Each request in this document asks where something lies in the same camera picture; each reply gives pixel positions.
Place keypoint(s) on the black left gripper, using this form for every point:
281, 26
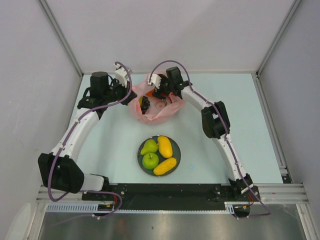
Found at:
126, 90

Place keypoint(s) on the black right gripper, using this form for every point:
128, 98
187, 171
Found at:
157, 92

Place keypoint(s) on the pink plastic bag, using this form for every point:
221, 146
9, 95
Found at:
160, 110

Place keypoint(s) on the green fake pear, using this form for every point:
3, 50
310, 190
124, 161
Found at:
150, 146

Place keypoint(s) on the yellow fake lemon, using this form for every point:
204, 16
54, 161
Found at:
165, 147

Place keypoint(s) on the green fake apple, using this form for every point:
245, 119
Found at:
150, 161

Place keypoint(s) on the dark teal ceramic plate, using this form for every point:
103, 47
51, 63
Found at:
176, 155

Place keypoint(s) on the yellow fake mango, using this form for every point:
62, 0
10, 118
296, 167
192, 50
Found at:
165, 166

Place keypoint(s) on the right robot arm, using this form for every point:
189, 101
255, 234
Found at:
215, 123

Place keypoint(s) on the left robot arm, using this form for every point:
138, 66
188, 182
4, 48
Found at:
59, 169

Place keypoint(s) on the black fake grapes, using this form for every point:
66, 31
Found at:
144, 104

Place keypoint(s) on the orange fake fruit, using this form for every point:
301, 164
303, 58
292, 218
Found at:
150, 93

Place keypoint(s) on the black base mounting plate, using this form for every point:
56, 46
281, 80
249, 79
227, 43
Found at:
176, 197

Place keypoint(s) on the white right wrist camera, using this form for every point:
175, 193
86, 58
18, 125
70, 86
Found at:
154, 80

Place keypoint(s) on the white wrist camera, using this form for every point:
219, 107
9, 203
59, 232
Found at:
122, 74
154, 80

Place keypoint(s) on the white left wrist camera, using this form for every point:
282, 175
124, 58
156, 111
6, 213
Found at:
122, 74

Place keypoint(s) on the white slotted cable duct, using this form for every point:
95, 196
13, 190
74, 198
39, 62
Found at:
72, 207

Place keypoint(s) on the aluminium frame rail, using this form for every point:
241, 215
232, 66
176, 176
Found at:
282, 193

